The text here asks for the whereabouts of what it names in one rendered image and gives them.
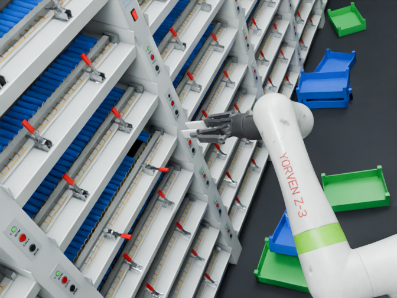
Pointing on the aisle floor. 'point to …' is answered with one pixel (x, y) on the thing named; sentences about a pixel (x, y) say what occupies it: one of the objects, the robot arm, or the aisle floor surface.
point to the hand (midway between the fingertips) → (193, 129)
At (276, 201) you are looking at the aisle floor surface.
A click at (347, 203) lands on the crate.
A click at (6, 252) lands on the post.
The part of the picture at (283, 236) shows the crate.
